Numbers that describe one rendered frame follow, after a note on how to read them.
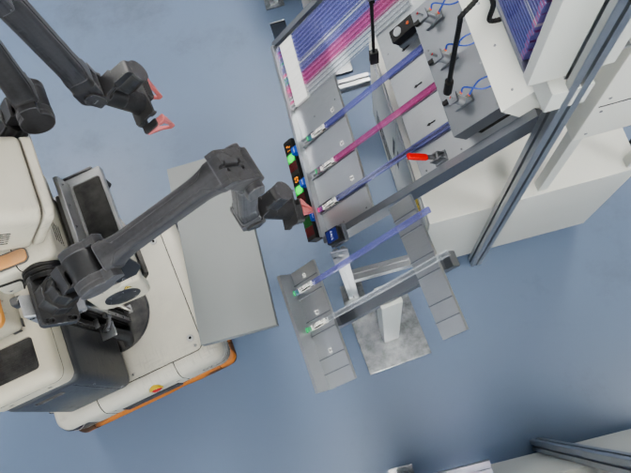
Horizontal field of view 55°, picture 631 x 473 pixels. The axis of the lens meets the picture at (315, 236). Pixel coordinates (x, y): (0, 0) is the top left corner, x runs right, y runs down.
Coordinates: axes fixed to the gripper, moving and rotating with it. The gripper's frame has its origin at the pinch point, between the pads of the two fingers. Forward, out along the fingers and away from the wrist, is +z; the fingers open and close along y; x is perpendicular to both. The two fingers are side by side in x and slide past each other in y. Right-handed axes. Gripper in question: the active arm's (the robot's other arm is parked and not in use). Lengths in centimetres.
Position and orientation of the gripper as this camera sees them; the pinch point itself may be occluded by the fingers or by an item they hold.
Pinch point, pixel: (312, 210)
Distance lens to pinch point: 179.2
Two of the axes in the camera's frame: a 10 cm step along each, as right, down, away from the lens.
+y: -2.4, -9.3, 2.8
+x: -6.1, 3.7, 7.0
